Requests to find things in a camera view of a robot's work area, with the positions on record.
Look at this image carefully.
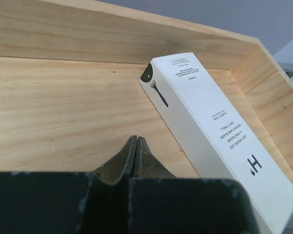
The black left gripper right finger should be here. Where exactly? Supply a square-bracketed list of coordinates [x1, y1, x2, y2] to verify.
[133, 136, 176, 179]

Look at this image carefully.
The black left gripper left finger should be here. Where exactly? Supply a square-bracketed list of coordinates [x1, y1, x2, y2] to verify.
[94, 136, 137, 185]

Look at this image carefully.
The white Harry's razor box front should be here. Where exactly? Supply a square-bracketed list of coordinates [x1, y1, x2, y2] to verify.
[140, 53, 293, 234]

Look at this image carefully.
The light wooden two-tier shelf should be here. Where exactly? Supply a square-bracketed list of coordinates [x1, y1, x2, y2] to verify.
[0, 0, 293, 183]

